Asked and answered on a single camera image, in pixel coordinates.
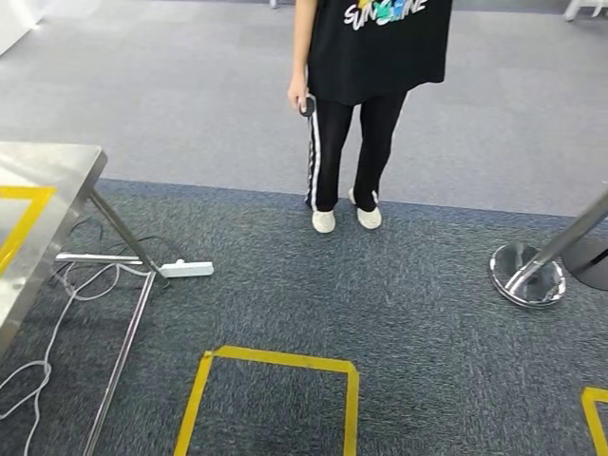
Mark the person's right forearm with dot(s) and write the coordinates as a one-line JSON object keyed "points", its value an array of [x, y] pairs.
{"points": [[303, 38]]}

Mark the yellow floor tape square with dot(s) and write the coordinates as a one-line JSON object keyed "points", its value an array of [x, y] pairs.
{"points": [[285, 360], [589, 421]]}

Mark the white furniture leg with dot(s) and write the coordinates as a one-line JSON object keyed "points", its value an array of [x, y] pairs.
{"points": [[584, 6]]}

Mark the person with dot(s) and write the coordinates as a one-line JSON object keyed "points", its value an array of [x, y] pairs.
{"points": [[375, 50]]}

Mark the white power strip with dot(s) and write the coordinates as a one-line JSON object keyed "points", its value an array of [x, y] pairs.
{"points": [[190, 269]]}

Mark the black round handheld device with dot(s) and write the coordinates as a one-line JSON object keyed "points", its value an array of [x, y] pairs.
{"points": [[308, 107]]}

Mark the black round-base stand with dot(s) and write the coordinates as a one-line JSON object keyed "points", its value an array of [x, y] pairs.
{"points": [[589, 264]]}

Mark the stainless steel workbench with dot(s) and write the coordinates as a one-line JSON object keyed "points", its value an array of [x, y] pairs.
{"points": [[56, 170]]}

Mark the person's right hand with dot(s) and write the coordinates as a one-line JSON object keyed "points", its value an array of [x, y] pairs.
{"points": [[298, 93]]}

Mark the yellow tape on workbench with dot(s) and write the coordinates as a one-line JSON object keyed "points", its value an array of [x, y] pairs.
{"points": [[29, 220]]}

